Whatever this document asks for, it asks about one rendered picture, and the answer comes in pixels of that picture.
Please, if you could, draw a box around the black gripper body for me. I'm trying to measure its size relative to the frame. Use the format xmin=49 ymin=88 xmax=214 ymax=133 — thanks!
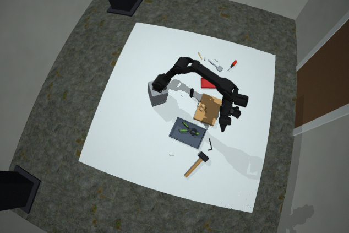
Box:
xmin=219 ymin=102 xmax=232 ymax=126

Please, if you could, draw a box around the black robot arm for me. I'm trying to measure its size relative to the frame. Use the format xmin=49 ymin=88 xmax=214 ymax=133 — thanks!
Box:
xmin=152 ymin=57 xmax=249 ymax=119

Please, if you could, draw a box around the wooden-handled mallet with black head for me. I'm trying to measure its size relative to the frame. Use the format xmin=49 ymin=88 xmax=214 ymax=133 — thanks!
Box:
xmin=184 ymin=152 xmax=209 ymax=178

